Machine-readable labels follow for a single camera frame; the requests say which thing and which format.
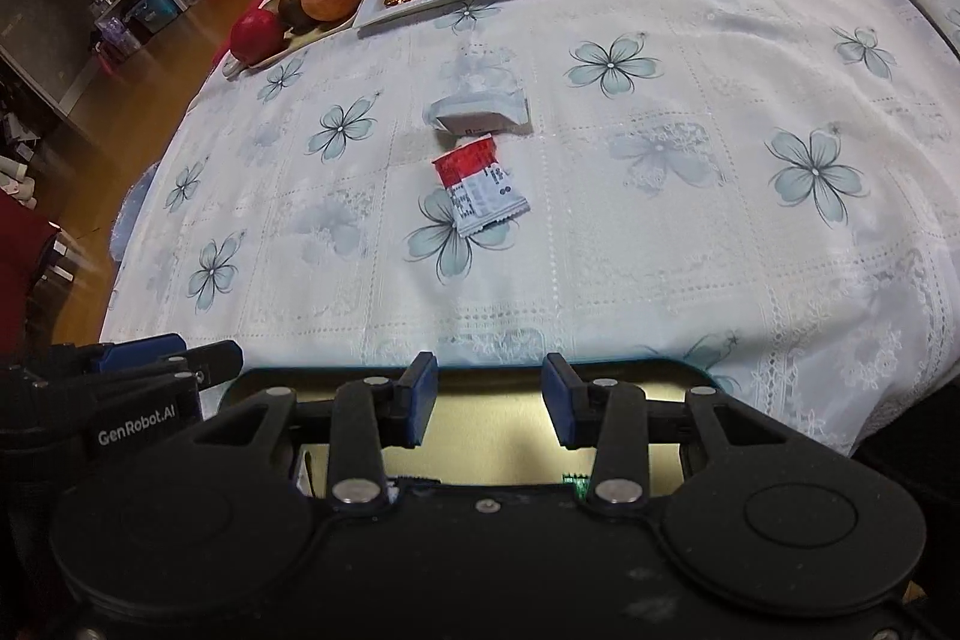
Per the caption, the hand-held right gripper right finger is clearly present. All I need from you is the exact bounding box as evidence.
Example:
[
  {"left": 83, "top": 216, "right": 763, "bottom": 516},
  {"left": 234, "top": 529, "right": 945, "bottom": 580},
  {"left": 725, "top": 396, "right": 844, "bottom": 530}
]
[{"left": 541, "top": 353, "right": 788, "bottom": 507}]

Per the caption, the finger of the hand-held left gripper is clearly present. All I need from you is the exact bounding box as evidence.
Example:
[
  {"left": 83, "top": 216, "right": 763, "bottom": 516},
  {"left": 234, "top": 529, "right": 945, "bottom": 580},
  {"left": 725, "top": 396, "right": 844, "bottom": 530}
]
[
  {"left": 101, "top": 334, "right": 188, "bottom": 375},
  {"left": 187, "top": 344, "right": 245, "bottom": 390}
]

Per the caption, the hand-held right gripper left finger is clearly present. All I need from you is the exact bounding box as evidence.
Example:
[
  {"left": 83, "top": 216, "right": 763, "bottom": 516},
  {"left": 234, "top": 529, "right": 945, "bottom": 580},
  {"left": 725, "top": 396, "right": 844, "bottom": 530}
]
[{"left": 191, "top": 351, "right": 440, "bottom": 507}]

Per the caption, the gold metal tin tray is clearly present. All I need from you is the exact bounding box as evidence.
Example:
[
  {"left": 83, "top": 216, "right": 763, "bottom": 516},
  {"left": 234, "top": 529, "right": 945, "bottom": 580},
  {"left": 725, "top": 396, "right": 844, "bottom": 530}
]
[{"left": 225, "top": 366, "right": 725, "bottom": 498}]

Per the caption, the red white snack packet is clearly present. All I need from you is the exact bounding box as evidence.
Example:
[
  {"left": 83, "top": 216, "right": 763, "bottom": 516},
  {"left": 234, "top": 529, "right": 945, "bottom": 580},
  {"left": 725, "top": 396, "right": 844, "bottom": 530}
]
[{"left": 431, "top": 134, "right": 530, "bottom": 238}]

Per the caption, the white grey snack packet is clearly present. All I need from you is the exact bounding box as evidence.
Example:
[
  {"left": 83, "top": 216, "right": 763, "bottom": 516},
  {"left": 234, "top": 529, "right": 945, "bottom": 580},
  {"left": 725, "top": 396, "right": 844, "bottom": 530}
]
[{"left": 421, "top": 89, "right": 530, "bottom": 137}]

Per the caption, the dark red cloth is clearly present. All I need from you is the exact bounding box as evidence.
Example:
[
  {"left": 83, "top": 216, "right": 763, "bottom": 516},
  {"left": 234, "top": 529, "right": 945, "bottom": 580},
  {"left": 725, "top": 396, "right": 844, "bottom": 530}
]
[{"left": 0, "top": 190, "right": 61, "bottom": 341}]

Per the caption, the wooden fruit board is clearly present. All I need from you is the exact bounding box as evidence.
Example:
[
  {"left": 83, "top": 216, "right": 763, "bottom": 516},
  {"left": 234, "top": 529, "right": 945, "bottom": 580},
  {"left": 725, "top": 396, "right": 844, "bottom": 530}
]
[{"left": 223, "top": 0, "right": 361, "bottom": 80}]

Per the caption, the blue storage bin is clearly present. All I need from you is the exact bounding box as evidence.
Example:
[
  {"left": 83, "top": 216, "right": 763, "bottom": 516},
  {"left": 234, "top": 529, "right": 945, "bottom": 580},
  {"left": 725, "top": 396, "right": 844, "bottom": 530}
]
[{"left": 124, "top": 0, "right": 181, "bottom": 34}]

